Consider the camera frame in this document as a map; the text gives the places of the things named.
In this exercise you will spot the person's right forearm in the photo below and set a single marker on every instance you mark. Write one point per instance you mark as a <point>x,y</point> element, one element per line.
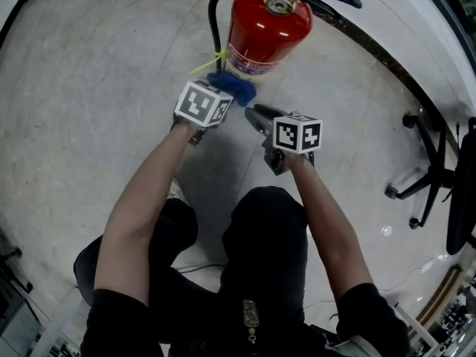
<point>331,233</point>

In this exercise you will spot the black padded office chair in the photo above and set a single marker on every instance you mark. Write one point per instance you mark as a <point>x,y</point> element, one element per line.
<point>15,253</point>

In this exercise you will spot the person's left white shoe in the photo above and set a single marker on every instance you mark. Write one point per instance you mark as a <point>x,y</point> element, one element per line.
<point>176,190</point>

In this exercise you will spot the black window frame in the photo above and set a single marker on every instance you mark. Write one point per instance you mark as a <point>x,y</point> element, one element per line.
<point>457,9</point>

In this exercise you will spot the blue cloth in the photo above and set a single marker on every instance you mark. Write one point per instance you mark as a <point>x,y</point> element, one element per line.
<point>238,86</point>

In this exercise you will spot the white metal frame leg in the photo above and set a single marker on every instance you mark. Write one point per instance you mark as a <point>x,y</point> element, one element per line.
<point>416,325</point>

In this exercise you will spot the yellow-green zip tie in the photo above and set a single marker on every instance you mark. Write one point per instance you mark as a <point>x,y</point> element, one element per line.
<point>212,61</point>

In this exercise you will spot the person's black trousers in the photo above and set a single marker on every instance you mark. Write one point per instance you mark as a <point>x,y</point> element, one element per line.
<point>264,236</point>

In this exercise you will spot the white desk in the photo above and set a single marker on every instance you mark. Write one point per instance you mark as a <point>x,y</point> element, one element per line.
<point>59,329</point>

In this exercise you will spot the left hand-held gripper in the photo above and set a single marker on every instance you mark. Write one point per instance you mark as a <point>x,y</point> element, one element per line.
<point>197,104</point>

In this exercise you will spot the person's left forearm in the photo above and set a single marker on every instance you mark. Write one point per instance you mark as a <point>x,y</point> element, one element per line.
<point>137,229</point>

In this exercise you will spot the ornate hanging pendant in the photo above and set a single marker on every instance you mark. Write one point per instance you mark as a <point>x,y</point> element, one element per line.
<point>251,312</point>

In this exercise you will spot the black mesh office chair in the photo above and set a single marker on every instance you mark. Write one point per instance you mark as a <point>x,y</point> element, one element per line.
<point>461,199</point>

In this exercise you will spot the person's black shirt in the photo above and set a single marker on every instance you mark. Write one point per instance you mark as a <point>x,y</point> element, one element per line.
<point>119,325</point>

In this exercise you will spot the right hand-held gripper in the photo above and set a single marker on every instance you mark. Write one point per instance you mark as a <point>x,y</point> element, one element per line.
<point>297,132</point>

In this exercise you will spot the red fire extinguisher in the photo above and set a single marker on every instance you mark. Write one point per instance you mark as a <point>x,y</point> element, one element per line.
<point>267,28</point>

